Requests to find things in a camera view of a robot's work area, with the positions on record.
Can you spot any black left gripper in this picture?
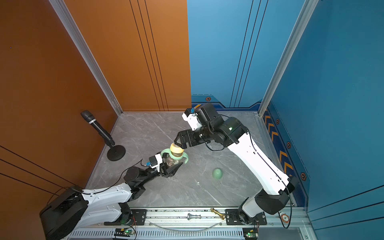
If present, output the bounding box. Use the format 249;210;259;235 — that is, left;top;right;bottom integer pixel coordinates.
139;150;181;188

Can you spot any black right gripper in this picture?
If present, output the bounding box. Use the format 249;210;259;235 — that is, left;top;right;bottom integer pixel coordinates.
173;126;216;149

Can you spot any green bottle handle ring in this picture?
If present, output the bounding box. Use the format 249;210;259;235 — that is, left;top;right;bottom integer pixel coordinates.
160;149;190;166

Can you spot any green dome bottle cap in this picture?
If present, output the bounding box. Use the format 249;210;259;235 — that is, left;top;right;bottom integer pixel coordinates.
212;168;223;180

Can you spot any clear printed baby bottle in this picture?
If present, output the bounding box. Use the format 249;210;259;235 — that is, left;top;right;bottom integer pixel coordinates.
164;154;181;168

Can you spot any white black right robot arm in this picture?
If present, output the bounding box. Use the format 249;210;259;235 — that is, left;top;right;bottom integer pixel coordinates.
174;103;299;225

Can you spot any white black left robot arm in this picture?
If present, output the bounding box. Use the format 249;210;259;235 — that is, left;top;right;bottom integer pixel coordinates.
40;154;182;240

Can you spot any black microphone on stand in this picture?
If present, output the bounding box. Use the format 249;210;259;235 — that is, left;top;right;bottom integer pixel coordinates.
81;110;126;162

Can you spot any silver chess piece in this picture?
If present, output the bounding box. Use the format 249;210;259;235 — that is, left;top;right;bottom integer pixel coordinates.
187;213;202;221

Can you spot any gold chess piece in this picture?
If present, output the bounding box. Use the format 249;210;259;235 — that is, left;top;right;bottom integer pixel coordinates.
210;208;226;220

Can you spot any left green circuit board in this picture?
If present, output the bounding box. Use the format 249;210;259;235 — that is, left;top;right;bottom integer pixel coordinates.
114;228;135;239

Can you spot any green circuit board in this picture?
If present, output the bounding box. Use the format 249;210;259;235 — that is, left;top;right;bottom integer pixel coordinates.
114;228;135;239
242;228;259;240

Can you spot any right green circuit board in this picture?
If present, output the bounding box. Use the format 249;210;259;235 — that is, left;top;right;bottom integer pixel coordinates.
242;228;259;240

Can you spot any orange white tape roll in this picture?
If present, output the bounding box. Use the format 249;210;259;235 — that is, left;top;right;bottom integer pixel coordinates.
279;212;290;224

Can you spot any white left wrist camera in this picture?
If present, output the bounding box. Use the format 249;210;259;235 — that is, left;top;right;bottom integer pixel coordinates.
146;154;163;172

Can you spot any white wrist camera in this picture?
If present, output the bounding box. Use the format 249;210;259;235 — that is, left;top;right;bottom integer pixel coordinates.
182;108;202;131
146;154;163;172

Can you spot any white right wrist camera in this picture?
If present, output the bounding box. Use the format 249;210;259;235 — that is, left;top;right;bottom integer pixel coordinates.
182;108;202;131

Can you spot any clear tube on rail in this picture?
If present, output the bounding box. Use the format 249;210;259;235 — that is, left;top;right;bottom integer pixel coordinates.
149;222;222;233

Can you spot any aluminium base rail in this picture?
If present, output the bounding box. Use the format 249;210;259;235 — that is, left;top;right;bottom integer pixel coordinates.
66;207;317;240

